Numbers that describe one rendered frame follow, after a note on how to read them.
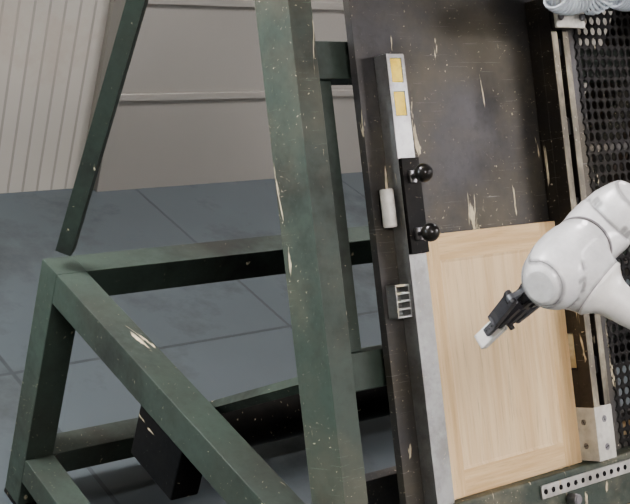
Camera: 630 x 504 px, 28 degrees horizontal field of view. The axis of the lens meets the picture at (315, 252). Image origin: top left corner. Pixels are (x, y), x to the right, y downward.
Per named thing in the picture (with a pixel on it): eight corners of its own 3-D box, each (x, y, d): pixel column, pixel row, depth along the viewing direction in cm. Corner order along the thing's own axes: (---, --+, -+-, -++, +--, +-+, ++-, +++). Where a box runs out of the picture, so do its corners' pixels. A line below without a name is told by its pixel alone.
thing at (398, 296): (388, 319, 261) (398, 319, 259) (385, 286, 261) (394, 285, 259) (403, 317, 263) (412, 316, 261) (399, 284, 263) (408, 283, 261)
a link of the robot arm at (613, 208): (567, 216, 219) (535, 244, 209) (624, 160, 209) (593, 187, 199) (611, 260, 218) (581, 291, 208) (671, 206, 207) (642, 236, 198)
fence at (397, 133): (424, 506, 263) (437, 508, 260) (373, 57, 263) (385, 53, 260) (441, 501, 266) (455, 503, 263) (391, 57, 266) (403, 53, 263)
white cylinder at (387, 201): (375, 190, 261) (380, 228, 261) (385, 188, 259) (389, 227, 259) (386, 189, 263) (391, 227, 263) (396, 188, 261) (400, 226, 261)
